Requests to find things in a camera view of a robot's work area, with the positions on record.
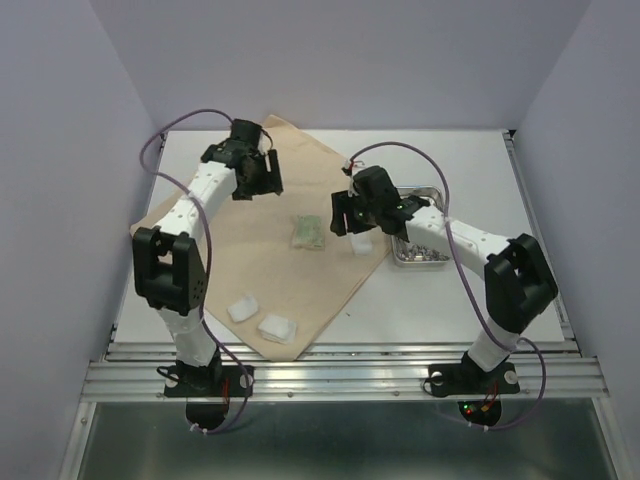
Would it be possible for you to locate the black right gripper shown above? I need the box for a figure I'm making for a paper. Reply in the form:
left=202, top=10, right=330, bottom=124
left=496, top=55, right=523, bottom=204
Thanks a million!
left=331, top=186, right=381, bottom=234

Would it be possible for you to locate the stainless steel tray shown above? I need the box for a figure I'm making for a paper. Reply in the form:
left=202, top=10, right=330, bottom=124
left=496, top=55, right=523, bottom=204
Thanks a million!
left=390, top=186, right=450, bottom=270

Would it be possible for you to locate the green printed gauze bag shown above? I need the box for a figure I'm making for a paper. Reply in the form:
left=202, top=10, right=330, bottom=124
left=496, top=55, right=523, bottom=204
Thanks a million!
left=291, top=215, right=325, bottom=250

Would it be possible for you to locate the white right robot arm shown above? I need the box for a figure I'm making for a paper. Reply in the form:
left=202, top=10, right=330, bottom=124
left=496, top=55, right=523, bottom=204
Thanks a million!
left=330, top=166, right=558, bottom=390

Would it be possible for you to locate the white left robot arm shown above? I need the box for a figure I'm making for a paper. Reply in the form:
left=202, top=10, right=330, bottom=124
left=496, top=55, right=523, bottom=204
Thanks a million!
left=132, top=119, right=283, bottom=394

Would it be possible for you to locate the white gauze pad right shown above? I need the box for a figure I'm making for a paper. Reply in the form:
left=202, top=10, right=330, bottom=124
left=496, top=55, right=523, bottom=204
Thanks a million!
left=350, top=233, right=374, bottom=256

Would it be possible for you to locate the beige cloth drape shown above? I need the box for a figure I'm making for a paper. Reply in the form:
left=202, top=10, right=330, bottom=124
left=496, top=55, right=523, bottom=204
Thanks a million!
left=129, top=114, right=394, bottom=362

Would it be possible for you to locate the white gauze pad left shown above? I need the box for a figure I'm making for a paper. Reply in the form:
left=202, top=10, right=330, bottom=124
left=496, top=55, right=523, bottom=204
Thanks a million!
left=227, top=295, right=259, bottom=323

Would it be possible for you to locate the white gauze pad stack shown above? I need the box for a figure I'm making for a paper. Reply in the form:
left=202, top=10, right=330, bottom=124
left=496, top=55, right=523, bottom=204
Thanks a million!
left=258, top=314, right=297, bottom=344

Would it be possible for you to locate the aluminium mounting rail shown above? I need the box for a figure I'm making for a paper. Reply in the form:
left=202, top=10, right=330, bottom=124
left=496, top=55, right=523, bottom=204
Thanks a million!
left=81, top=341, right=609, bottom=402

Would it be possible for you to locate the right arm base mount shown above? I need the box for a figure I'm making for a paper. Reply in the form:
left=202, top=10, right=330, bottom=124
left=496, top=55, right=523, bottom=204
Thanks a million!
left=421, top=353, right=520, bottom=429

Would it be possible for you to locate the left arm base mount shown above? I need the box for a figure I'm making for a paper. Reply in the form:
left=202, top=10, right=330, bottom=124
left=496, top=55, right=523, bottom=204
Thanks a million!
left=156, top=351, right=255, bottom=435

